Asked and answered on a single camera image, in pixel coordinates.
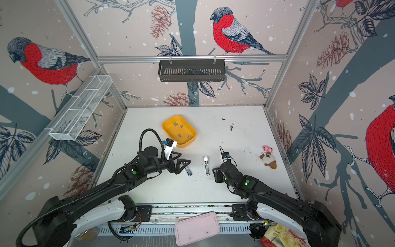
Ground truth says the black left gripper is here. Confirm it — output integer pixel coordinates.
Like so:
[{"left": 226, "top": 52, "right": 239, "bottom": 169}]
[{"left": 145, "top": 151, "right": 191, "bottom": 176}]

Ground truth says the light blue stapler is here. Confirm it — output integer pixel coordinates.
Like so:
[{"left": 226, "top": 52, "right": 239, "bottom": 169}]
[{"left": 185, "top": 166, "right": 192, "bottom": 177}]

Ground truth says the white mini stapler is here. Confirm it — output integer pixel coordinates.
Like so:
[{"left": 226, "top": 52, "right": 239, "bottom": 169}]
[{"left": 203, "top": 156, "right": 210, "bottom": 176}]

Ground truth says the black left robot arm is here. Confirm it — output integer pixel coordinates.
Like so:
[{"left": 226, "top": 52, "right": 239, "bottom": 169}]
[{"left": 33, "top": 147, "right": 191, "bottom": 247}]

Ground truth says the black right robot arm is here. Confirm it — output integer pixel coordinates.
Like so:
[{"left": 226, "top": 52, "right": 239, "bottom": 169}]
[{"left": 213, "top": 160, "right": 342, "bottom": 247}]

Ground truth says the yellow plastic tray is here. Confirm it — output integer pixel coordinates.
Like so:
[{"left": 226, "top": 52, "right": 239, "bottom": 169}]
[{"left": 162, "top": 115, "right": 196, "bottom": 148}]

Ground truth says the pink plastic lid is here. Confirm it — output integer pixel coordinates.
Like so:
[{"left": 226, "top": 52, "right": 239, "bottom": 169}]
[{"left": 174, "top": 212, "right": 221, "bottom": 247}]

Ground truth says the red cassava chips bag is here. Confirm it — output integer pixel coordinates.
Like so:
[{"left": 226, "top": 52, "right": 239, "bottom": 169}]
[{"left": 259, "top": 224, "right": 310, "bottom": 247}]

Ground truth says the glass spice jar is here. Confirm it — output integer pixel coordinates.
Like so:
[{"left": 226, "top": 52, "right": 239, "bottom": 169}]
[{"left": 76, "top": 227, "right": 100, "bottom": 241}]

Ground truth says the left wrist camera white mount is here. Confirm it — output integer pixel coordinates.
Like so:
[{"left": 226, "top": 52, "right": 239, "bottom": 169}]
[{"left": 163, "top": 138, "right": 178, "bottom": 160}]

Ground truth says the brown plush toy keychain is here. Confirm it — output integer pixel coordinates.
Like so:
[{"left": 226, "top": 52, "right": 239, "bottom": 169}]
[{"left": 259, "top": 146, "right": 277, "bottom": 170}]

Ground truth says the black hanging wire basket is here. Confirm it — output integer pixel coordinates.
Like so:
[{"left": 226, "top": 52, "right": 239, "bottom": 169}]
[{"left": 158, "top": 59, "right": 226, "bottom": 82}]

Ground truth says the white mesh wall shelf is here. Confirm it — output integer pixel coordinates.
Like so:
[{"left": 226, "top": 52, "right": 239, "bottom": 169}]
[{"left": 49, "top": 75, "right": 113, "bottom": 141}]

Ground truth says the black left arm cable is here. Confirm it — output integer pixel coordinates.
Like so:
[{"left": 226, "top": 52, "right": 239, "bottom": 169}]
[{"left": 15, "top": 128, "right": 166, "bottom": 247}]

